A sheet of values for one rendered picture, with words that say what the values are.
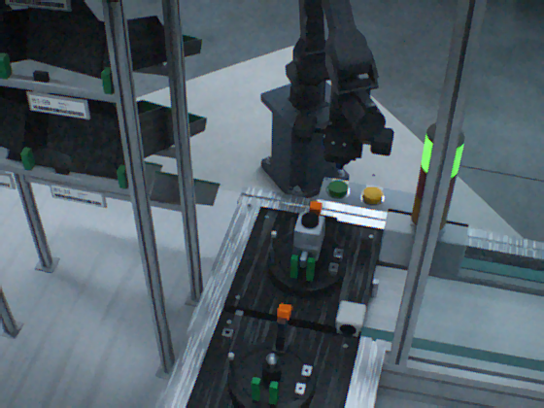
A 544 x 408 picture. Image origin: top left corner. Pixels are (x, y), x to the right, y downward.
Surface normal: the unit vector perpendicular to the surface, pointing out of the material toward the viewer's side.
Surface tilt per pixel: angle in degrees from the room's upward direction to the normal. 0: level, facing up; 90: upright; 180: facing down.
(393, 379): 90
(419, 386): 90
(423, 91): 0
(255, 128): 0
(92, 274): 0
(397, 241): 90
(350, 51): 39
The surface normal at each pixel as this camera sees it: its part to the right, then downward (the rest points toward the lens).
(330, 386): 0.01, -0.71
